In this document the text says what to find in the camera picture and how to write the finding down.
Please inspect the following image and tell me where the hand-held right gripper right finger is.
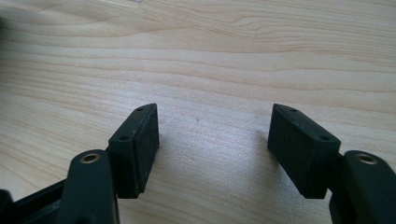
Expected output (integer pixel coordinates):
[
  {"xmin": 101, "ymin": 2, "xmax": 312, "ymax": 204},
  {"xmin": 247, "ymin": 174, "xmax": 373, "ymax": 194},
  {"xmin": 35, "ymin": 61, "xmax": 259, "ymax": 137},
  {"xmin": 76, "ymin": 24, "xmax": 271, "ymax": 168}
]
[{"xmin": 266, "ymin": 103, "xmax": 342, "ymax": 200}]

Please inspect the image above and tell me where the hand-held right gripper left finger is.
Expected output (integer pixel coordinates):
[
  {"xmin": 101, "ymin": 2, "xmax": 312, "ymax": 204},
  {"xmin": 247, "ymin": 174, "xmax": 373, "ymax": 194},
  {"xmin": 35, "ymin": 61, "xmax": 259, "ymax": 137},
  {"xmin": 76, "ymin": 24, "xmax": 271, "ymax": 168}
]
[{"xmin": 107, "ymin": 103, "xmax": 161, "ymax": 200}]

